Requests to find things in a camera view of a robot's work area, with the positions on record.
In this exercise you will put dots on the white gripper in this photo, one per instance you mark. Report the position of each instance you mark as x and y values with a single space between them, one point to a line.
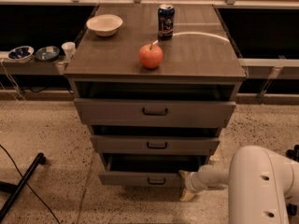
197 181

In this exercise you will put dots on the grey bottom drawer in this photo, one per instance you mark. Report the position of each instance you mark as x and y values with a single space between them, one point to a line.
143 170

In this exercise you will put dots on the grey drawer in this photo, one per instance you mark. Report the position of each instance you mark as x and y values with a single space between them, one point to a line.
143 170
154 113
120 144

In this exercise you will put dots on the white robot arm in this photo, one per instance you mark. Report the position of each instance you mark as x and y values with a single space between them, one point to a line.
263 186

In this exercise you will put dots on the grey drawer cabinet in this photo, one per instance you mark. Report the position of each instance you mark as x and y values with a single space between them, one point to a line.
199 64

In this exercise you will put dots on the grey middle drawer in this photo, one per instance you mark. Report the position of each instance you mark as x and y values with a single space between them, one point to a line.
120 144

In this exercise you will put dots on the grey top drawer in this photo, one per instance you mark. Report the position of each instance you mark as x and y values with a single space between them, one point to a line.
154 113

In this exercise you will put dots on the black stand leg right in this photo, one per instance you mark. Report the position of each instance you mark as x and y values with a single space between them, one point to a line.
294 155

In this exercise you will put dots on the black stand leg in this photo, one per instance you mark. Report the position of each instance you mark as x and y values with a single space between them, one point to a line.
14 190
294 155

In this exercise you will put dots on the red apple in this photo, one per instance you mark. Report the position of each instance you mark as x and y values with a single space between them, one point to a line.
150 56

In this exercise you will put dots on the black stand leg left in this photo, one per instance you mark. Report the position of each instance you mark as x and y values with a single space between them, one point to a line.
14 190

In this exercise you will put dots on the low grey shelf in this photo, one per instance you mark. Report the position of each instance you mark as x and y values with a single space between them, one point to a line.
34 67

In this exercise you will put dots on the blue soda can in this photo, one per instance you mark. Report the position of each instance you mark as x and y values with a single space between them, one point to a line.
166 15

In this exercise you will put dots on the white paper cup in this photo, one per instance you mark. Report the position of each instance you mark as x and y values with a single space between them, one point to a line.
69 49

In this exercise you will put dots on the white bowl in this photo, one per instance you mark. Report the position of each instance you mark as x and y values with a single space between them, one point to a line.
104 25

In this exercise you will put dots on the dark blue bowl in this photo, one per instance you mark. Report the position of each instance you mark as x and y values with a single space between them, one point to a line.
47 54

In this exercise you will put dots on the blue patterned bowl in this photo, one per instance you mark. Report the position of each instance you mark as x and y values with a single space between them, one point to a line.
22 54

